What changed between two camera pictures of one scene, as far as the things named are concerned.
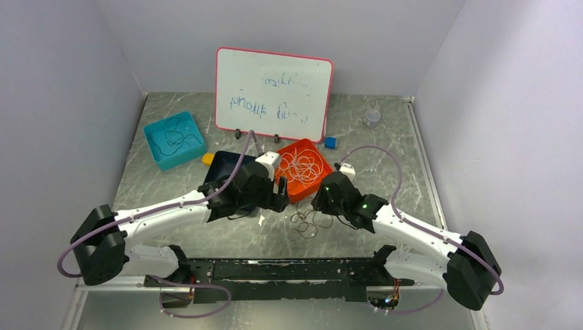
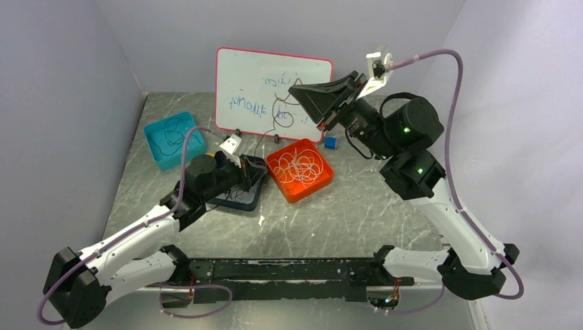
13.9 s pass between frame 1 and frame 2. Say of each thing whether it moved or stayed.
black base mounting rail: stayed
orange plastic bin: stayed
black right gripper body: moved
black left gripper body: moved
